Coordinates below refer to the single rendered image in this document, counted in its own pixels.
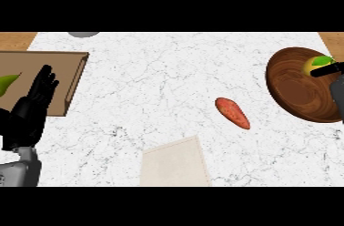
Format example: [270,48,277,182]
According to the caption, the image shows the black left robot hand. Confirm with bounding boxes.
[0,64,60,152]

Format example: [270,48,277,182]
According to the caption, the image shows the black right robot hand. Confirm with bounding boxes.
[308,61,344,78]

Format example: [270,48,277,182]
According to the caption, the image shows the yellow lemon with green leaf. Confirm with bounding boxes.
[301,55,336,77]

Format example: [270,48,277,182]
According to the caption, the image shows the brown wooden bowl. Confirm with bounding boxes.
[264,46,344,124]

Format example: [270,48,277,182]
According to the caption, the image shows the beige placemat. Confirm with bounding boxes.
[138,134,212,188]

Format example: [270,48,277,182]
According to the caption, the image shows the green pear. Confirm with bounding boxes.
[0,72,22,98]

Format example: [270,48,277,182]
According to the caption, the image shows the brown wooden cutting board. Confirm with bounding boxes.
[0,50,90,118]

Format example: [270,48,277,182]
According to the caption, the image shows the orange sweet potato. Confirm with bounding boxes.
[214,97,252,130]

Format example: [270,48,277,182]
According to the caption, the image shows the grey round object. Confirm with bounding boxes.
[68,32,100,39]

